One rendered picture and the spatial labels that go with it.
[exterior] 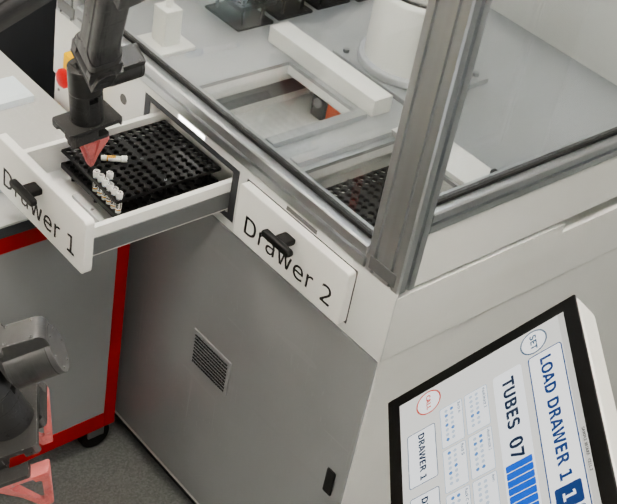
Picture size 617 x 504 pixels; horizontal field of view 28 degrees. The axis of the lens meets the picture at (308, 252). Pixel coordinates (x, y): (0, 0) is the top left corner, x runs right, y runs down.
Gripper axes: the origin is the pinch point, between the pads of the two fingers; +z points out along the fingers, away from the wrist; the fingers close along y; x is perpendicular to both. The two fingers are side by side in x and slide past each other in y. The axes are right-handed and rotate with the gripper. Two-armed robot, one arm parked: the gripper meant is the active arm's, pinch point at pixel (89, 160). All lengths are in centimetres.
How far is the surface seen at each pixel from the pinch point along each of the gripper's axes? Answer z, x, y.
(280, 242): 2.8, -32.9, 16.8
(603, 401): -26, -102, 11
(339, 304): 8, -46, 20
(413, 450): -7, -84, -1
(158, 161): 3.4, -2.8, 12.2
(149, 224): 6.1, -13.8, 3.3
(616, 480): -27, -111, 2
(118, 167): 2.6, -1.4, 4.8
